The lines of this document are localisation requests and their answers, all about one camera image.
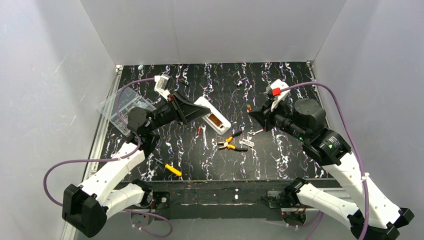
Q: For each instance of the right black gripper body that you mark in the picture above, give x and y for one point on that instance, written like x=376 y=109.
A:
x=267 y=116

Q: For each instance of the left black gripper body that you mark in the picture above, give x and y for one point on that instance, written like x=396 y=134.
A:
x=178 y=108

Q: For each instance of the white remote control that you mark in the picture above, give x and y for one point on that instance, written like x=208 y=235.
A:
x=214 y=119

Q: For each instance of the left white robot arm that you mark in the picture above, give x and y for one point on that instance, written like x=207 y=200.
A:
x=89 y=205

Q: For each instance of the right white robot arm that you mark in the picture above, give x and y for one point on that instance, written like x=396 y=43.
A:
x=369 y=214

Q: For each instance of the silver open-end wrench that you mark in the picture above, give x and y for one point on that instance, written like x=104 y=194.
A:
x=205 y=145

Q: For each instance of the clear plastic screw box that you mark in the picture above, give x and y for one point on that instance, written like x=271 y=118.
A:
x=116 y=110

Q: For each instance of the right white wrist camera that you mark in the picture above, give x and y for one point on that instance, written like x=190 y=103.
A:
x=276 y=93

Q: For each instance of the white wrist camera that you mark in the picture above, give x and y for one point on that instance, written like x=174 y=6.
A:
x=276 y=93
x=161 y=85

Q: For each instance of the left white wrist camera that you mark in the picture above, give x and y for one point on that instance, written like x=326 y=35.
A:
x=161 y=85

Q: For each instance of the yellow handle screwdriver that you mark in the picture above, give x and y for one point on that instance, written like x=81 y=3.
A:
x=169 y=167

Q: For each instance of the aluminium frame rail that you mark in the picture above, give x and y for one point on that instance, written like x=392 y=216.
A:
x=90 y=204

